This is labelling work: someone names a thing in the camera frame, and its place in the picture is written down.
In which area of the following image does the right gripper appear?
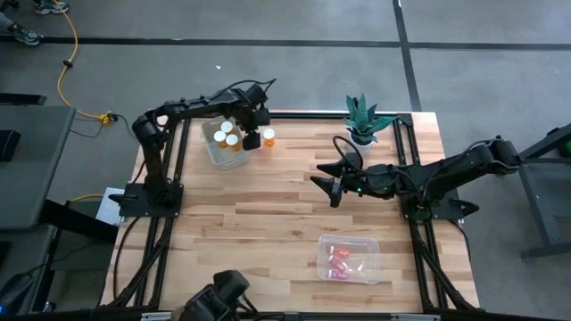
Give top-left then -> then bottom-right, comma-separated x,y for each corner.
310,153 -> 374,209

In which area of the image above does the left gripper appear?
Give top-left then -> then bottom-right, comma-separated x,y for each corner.
236,104 -> 272,152

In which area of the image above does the clear plastic bin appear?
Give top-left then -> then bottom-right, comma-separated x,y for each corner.
200,115 -> 251,172
316,234 -> 382,285

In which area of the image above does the white plant pot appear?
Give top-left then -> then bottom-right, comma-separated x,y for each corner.
345,132 -> 376,157

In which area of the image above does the green succulent plant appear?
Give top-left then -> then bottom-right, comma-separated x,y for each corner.
343,93 -> 398,146

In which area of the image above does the white paper sheet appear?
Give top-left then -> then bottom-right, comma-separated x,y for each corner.
95,186 -> 125,227

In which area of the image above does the black desk crossbar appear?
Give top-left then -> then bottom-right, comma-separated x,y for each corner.
37,199 -> 120,244

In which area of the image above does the black metal stand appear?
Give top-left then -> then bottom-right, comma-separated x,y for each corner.
492,122 -> 571,260

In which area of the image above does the grey desk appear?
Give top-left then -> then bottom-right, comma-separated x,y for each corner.
0,104 -> 77,231

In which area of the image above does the black flat bar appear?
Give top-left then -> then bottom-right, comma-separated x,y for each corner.
0,92 -> 48,107

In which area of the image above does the person's shoe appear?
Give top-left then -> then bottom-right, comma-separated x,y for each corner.
8,24 -> 44,47
33,0 -> 70,15

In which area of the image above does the black box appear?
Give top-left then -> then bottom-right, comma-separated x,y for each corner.
0,128 -> 22,163

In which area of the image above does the black bag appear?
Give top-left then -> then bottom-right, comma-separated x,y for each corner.
0,274 -> 32,316

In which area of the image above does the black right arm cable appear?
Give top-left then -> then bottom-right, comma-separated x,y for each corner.
332,136 -> 365,169

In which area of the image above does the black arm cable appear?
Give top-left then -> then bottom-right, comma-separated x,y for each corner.
332,136 -> 365,169
209,78 -> 277,102

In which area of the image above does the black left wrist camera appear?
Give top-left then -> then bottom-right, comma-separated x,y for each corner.
244,83 -> 270,106

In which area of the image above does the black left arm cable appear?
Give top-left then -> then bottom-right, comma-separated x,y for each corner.
209,78 -> 277,102

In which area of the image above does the black aluminium table frame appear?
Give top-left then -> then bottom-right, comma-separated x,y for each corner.
105,110 -> 481,313

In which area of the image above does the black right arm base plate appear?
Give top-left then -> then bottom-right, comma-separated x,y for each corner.
401,198 -> 481,223

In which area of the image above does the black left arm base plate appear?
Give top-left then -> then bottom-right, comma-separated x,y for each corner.
109,182 -> 185,218

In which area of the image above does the black leader arm handle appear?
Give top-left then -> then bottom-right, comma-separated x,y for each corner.
178,269 -> 251,321

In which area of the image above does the silver bracket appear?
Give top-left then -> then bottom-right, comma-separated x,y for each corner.
391,313 -> 442,321
141,311 -> 179,321

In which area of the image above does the short yellow cable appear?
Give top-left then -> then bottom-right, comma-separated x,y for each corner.
65,193 -> 106,205

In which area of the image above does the long yellow extension cable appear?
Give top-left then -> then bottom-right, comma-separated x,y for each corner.
52,0 -> 118,126

